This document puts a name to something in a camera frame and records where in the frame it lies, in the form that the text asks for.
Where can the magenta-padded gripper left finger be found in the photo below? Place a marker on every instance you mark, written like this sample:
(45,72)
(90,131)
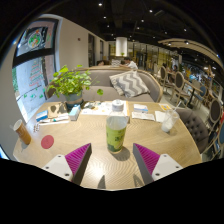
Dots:
(76,160)

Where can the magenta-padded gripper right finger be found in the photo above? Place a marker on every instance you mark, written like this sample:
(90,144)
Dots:
(148,160)

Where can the clear bottle with green label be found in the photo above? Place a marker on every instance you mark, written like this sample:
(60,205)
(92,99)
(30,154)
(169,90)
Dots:
(116,133)

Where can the flat round red coaster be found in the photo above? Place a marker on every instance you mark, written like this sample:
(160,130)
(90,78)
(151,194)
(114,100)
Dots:
(47,142)

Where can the clear plastic cup with straw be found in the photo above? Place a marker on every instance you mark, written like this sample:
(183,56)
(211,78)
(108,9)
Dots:
(168,121)

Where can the small light blue box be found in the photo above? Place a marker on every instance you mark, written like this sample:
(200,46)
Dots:
(74,112)

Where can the white blister pack card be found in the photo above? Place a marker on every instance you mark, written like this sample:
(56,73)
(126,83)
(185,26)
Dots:
(36,127)

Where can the white rectangular box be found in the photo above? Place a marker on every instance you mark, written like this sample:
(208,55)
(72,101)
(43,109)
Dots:
(140,108)

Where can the printed paper brochure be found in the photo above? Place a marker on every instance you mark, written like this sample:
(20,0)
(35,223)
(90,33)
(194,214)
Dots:
(98,108)

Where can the grey tufted chair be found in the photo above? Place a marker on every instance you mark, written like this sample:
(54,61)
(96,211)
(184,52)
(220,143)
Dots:
(195,128)

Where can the brown paper cup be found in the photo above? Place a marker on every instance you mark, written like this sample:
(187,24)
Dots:
(22,133)

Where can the grey curved sofa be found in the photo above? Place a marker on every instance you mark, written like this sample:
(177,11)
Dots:
(103,93)

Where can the green potted plant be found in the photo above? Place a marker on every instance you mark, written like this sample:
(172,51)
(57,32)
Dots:
(70,81)

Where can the grey chevron pillow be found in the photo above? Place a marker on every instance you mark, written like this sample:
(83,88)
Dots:
(130,84)

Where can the group of dining chairs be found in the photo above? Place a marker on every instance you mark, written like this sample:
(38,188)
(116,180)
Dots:
(180,80)

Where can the black-framed decorated window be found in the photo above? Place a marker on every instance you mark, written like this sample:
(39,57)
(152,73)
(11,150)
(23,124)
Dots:
(33,76)

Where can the person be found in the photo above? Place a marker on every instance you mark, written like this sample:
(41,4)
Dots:
(131,64)
(100,62)

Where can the white cylindrical pillar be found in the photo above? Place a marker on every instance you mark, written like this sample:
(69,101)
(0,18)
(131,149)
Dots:
(121,46)

